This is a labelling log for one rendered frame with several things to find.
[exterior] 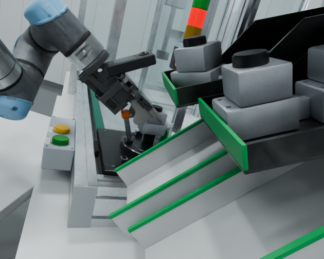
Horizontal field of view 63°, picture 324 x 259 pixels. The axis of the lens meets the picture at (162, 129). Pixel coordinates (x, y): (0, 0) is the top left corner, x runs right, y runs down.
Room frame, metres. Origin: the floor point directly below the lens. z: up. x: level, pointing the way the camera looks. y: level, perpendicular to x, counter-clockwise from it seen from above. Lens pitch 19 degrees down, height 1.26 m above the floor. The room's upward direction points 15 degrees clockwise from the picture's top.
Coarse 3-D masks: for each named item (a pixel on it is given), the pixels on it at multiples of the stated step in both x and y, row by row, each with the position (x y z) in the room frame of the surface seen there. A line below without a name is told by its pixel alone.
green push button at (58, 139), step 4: (56, 136) 0.59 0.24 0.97; (60, 136) 0.60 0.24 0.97; (64, 136) 0.60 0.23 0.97; (52, 140) 0.57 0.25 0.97; (56, 140) 0.57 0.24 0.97; (60, 140) 0.57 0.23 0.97; (64, 140) 0.58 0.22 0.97; (68, 140) 0.59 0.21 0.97; (60, 144) 0.57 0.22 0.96; (64, 144) 0.58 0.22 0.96
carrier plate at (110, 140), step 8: (104, 128) 0.73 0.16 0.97; (104, 136) 0.67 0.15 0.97; (112, 136) 0.69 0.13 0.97; (120, 136) 0.70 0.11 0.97; (104, 144) 0.62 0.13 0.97; (112, 144) 0.63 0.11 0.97; (104, 152) 0.58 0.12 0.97; (112, 152) 0.59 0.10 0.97; (120, 152) 0.60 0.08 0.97; (104, 160) 0.54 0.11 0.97; (112, 160) 0.55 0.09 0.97; (128, 160) 0.57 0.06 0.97; (104, 168) 0.51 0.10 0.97; (112, 168) 0.52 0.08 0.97
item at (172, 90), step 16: (288, 16) 0.47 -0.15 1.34; (304, 16) 0.48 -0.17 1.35; (320, 16) 0.34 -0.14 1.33; (256, 32) 0.46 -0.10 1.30; (272, 32) 0.47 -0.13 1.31; (288, 32) 0.47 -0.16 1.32; (304, 32) 0.34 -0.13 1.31; (320, 32) 0.34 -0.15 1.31; (240, 48) 0.46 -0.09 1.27; (256, 48) 0.46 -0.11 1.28; (272, 48) 0.34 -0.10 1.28; (288, 48) 0.34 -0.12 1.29; (304, 48) 0.34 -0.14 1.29; (176, 96) 0.31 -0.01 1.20; (192, 96) 0.32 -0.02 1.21
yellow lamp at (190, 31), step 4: (188, 28) 0.86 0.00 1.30; (192, 28) 0.85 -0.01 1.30; (196, 28) 0.85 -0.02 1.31; (200, 28) 0.86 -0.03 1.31; (188, 32) 0.85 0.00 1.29; (192, 32) 0.85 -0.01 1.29; (196, 32) 0.85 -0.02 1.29; (200, 32) 0.86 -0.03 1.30; (184, 36) 0.86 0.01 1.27; (188, 36) 0.85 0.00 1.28
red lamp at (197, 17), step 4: (192, 8) 0.86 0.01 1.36; (196, 8) 0.85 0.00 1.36; (192, 12) 0.86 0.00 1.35; (196, 12) 0.85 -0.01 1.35; (200, 12) 0.85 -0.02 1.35; (204, 12) 0.86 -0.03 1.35; (192, 16) 0.85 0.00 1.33; (196, 16) 0.85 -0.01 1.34; (200, 16) 0.85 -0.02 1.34; (204, 16) 0.86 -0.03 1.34; (188, 20) 0.86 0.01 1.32; (192, 20) 0.85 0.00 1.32; (196, 20) 0.85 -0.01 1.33; (200, 20) 0.85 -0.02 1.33; (204, 20) 0.86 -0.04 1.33; (188, 24) 0.86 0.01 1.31; (192, 24) 0.85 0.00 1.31; (196, 24) 0.85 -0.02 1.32; (200, 24) 0.85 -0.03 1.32
